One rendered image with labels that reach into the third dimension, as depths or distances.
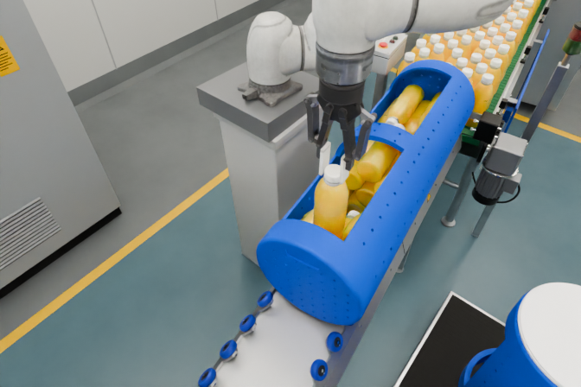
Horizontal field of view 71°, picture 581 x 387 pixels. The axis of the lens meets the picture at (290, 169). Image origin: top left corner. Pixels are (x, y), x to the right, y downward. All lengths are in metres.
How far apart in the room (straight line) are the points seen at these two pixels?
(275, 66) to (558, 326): 1.06
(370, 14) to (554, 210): 2.48
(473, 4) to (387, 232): 0.53
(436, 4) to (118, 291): 2.10
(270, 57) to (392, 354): 1.44
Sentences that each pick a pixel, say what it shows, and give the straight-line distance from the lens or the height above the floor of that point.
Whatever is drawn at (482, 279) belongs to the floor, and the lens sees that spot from 2.44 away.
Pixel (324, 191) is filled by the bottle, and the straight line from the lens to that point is 0.83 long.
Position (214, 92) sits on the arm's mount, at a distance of 1.55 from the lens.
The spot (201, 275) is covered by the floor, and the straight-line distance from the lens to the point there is 2.30.
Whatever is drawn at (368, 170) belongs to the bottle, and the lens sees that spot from 1.09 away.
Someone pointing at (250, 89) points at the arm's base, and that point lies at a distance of 1.49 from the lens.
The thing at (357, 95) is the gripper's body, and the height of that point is 1.56.
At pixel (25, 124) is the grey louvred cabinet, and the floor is 0.84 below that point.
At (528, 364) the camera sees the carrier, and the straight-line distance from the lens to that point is 1.10.
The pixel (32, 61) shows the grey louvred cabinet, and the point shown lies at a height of 1.08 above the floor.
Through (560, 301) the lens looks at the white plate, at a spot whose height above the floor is 1.04.
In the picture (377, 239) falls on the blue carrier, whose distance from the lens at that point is 0.93.
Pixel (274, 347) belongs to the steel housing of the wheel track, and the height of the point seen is 0.93.
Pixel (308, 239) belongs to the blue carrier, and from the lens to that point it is 0.86.
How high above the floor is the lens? 1.94
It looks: 45 degrees down
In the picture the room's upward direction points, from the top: 1 degrees counter-clockwise
